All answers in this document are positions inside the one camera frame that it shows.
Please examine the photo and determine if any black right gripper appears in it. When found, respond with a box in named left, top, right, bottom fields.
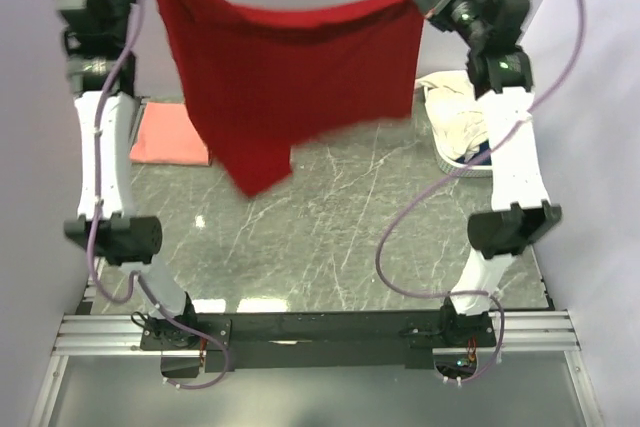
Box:
left=411, top=0, right=490, bottom=50

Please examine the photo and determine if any red t shirt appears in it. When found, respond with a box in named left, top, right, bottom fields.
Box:
left=156, top=0, right=424, bottom=197

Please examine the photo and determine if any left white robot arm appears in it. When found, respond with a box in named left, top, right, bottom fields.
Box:
left=53, top=0, right=200, bottom=349

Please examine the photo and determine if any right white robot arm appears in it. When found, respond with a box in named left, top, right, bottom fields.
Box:
left=413, top=0, right=562, bottom=346

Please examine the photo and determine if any white t shirt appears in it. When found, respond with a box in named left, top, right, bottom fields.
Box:
left=414, top=70, right=488, bottom=163

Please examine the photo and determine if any folded pink t shirt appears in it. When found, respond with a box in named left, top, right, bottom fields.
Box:
left=130, top=102, right=212, bottom=166

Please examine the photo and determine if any blue t shirt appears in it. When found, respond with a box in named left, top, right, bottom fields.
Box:
left=466, top=141, right=492, bottom=167

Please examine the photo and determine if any white laundry basket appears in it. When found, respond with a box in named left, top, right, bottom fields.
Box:
left=422, top=84, right=496, bottom=179

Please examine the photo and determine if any black base beam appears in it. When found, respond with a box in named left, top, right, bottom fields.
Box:
left=140, top=307, right=497, bottom=373

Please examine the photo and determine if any aluminium rail frame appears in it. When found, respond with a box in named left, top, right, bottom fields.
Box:
left=29, top=96, right=606, bottom=427

